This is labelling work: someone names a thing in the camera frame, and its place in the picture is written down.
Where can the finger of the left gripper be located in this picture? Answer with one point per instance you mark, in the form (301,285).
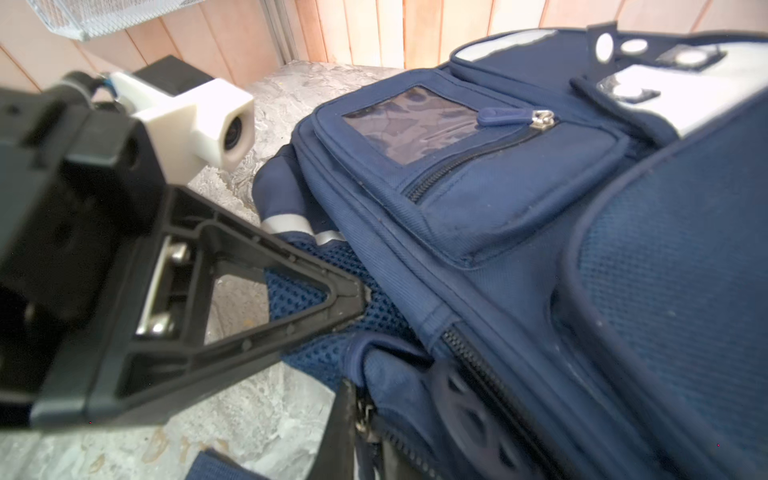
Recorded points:
(184,309)

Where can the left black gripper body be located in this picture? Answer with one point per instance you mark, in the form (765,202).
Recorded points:
(78,185)

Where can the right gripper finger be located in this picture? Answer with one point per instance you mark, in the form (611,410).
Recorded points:
(335,459)

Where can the navy blue student backpack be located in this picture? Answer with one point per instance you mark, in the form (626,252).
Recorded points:
(565,236)

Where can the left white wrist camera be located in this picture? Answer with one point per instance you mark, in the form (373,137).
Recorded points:
(193,120)

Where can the white wire shelf rack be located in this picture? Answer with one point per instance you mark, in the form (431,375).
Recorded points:
(84,20)

